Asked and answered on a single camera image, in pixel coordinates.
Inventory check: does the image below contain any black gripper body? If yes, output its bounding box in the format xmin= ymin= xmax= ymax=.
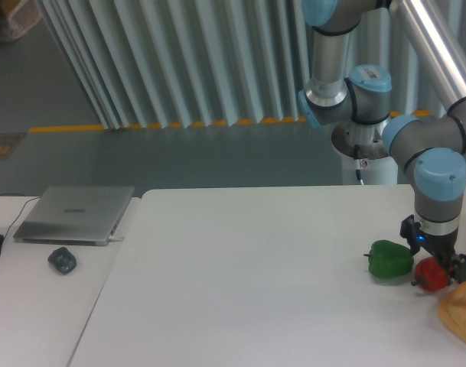
xmin=415 ymin=229 xmax=458 ymax=264

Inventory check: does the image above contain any red bell pepper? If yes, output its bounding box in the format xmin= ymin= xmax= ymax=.
xmin=411 ymin=257 xmax=448 ymax=292

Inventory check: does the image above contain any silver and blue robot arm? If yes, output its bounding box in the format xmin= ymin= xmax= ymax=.
xmin=298 ymin=1 xmax=466 ymax=283

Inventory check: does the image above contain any green bell pepper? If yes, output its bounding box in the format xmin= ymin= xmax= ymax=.
xmin=363 ymin=240 xmax=414 ymax=279

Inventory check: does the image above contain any golden bread loaf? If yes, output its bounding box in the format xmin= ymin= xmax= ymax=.
xmin=437 ymin=281 xmax=466 ymax=344

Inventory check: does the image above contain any white folding partition screen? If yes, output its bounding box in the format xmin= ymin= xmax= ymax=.
xmin=38 ymin=1 xmax=466 ymax=129

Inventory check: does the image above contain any silver closed laptop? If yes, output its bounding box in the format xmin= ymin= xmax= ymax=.
xmin=13 ymin=186 xmax=135 ymax=246

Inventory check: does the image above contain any brown cardboard box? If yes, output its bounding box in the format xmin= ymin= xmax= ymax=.
xmin=0 ymin=1 xmax=42 ymax=44

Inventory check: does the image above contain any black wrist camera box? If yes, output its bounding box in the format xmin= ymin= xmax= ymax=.
xmin=399 ymin=215 xmax=420 ymax=247

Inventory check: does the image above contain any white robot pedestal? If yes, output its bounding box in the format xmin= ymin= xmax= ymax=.
xmin=331 ymin=117 xmax=400 ymax=187

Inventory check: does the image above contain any black and white robot cable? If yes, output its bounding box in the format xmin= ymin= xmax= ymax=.
xmin=353 ymin=143 xmax=366 ymax=187

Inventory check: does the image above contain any thin black cable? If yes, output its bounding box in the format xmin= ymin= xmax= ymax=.
xmin=0 ymin=193 xmax=41 ymax=238

